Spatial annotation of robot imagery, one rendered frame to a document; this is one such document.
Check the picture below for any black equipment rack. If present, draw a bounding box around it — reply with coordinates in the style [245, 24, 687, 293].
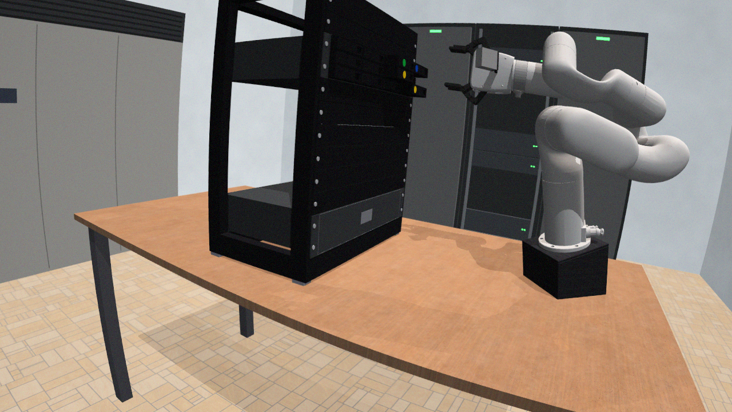
[208, 0, 428, 286]

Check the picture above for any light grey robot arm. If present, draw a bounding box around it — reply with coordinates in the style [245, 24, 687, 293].
[513, 31, 690, 253]

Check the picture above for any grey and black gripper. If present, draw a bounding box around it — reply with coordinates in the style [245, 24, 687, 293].
[444, 37, 516, 105]

